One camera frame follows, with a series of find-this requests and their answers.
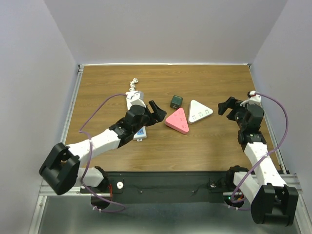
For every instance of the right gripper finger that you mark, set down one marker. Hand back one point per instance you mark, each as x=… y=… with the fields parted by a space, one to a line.
x=231 y=103
x=232 y=114

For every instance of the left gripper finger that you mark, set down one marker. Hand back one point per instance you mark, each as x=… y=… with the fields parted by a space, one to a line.
x=158 y=111
x=156 y=118

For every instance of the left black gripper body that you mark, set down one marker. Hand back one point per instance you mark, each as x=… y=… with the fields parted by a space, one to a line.
x=146 y=119

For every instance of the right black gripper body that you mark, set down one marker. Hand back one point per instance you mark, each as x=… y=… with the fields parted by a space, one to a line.
x=241 y=124

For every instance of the white colourful power strip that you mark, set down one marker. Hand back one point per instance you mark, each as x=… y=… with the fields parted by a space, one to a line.
x=140 y=135

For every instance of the pink triangular power socket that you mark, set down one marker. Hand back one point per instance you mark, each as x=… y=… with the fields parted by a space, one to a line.
x=178 y=121

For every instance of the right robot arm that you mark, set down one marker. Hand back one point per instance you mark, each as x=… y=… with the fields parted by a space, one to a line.
x=272 y=200

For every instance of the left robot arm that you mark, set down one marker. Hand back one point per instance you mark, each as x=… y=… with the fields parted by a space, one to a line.
x=68 y=166

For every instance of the dark green cube adapter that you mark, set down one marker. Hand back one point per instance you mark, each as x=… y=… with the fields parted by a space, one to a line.
x=176 y=102

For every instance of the white triangular power socket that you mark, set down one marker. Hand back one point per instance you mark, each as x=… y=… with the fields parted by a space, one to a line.
x=198 y=111

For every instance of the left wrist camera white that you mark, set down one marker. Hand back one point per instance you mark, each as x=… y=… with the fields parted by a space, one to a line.
x=135 y=98

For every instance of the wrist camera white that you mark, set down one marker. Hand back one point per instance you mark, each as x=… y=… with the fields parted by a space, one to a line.
x=253 y=98
x=135 y=98

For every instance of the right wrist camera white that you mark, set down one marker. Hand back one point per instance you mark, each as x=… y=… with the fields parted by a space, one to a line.
x=253 y=98

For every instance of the back aluminium rail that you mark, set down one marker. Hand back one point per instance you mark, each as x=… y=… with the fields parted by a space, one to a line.
x=165 y=64

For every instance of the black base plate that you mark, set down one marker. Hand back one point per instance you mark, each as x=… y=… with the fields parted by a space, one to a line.
x=165 y=187

